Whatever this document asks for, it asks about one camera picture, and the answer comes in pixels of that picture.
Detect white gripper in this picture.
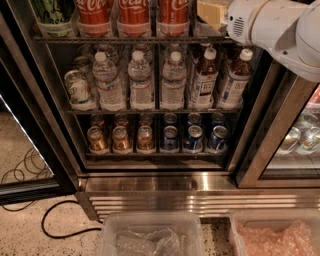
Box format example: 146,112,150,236
197,0,269,45

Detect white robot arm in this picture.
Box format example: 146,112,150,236
197,0,320,83

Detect right coca-cola can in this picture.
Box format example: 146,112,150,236
159,0,189,36

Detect coca-cola can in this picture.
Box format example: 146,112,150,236
75,0,110,37
118,0,149,37
159,0,189,36

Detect middle coca-cola can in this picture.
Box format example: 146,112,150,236
118,0,149,37

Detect left coca-cola can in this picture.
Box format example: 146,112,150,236
75,0,110,37

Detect right blue can front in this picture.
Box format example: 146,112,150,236
206,125,228,154

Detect blue can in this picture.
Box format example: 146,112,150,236
160,126,179,153
206,125,228,154
183,125,203,151

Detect middle blue can front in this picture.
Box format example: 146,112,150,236
183,125,203,151

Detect left blue can front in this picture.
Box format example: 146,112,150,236
160,126,179,153

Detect right gold can front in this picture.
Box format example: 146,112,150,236
137,126,155,154

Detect gold can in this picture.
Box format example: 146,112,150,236
112,126,132,154
137,126,155,154
87,126,109,155

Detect right fridge glass door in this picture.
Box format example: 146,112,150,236
234,57,320,188

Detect silver can behind right door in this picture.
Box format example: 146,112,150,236
296,126,320,155

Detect green lacroix can top shelf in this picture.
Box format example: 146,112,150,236
30,0,75,38

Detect middle gold can front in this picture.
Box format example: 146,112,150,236
112,126,132,154

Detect left gold can front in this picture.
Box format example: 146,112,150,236
87,126,109,155

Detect steel fridge base grille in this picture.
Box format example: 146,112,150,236
75,173,320,220

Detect open fridge glass door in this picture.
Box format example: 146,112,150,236
0,10,77,206

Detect right iced tea bottle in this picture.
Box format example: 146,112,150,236
217,48,253,110

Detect iced tea bottle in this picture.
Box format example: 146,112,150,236
217,48,253,110
188,47,218,110

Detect left iced tea bottle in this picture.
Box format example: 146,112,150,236
188,47,218,110

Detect right water bottle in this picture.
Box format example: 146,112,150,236
160,51,187,110

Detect water bottle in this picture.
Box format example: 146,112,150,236
160,51,187,110
93,52,126,111
128,50,154,110

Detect middle water bottle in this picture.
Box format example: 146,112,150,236
128,50,154,110

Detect left water bottle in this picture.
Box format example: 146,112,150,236
93,52,126,111

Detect bin with pink bubble wrap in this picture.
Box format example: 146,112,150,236
229,209,320,256

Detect clear bubble wrap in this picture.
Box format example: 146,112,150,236
115,228,186,256

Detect clear plastic bin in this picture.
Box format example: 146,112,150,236
97,211,204,256

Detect pink bubble wrap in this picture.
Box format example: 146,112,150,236
237,220,318,256

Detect black power cable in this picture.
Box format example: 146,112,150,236
40,199,103,240

